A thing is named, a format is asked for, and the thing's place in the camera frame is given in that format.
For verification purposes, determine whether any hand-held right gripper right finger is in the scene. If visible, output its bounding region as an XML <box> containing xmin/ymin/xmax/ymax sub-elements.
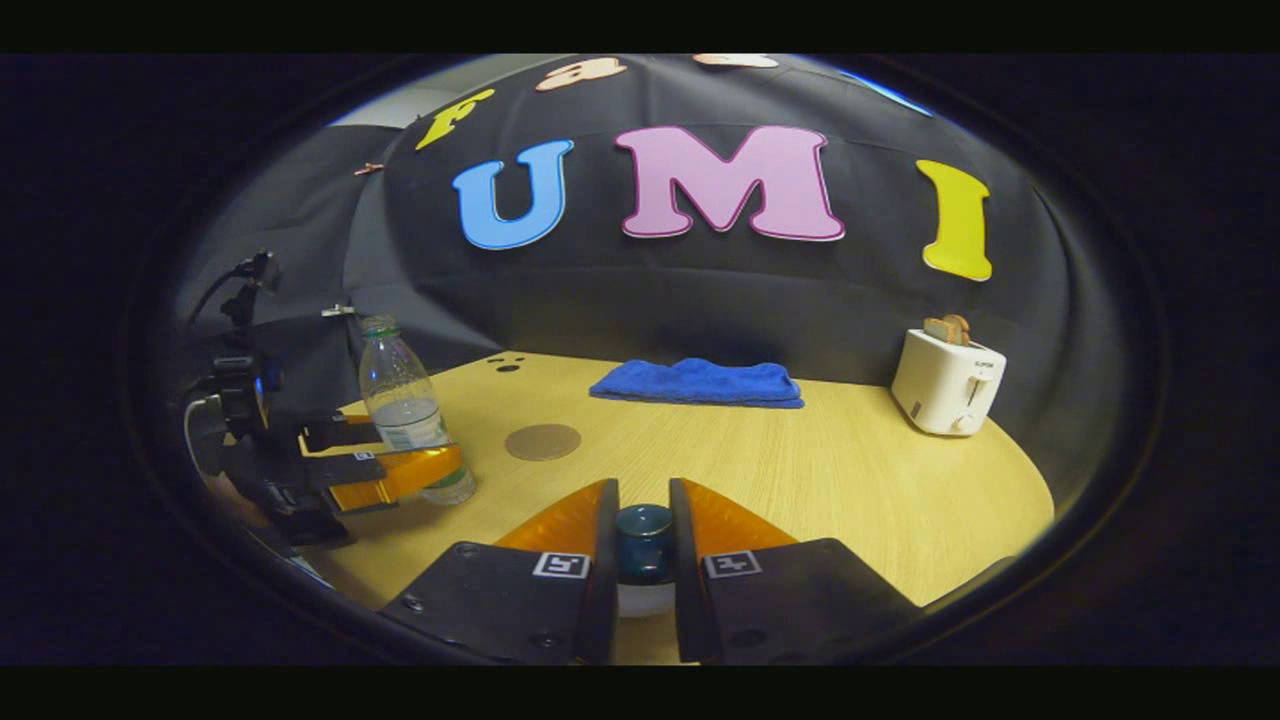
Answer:
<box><xmin>668</xmin><ymin>478</ymin><xmax>926</xmax><ymax>666</ymax></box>

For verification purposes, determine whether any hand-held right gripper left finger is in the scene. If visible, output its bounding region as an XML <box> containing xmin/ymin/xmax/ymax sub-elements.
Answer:
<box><xmin>375</xmin><ymin>478</ymin><xmax>621</xmax><ymax>666</ymax></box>

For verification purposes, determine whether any clear plastic water bottle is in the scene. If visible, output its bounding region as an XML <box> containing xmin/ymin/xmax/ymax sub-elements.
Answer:
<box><xmin>358</xmin><ymin>315</ymin><xmax>478</xmax><ymax>506</ymax></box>

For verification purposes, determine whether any round brown coaster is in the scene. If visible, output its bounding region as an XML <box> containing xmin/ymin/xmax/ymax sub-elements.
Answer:
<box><xmin>504</xmin><ymin>423</ymin><xmax>583</xmax><ymax>462</ymax></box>

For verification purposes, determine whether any blue folded towel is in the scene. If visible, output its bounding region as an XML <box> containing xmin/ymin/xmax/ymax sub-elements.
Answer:
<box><xmin>588</xmin><ymin>357</ymin><xmax>806</xmax><ymax>410</ymax></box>

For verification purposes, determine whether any black backdrop cloth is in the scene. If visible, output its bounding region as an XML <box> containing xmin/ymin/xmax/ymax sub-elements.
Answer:
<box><xmin>175</xmin><ymin>55</ymin><xmax>1101</xmax><ymax>501</ymax></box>

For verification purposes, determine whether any white toaster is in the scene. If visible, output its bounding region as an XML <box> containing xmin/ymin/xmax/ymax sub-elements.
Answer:
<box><xmin>890</xmin><ymin>327</ymin><xmax>1008</xmax><ymax>437</ymax></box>

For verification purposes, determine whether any white cable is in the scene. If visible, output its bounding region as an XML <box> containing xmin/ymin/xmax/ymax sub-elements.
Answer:
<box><xmin>183</xmin><ymin>395</ymin><xmax>226</xmax><ymax>481</ymax></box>

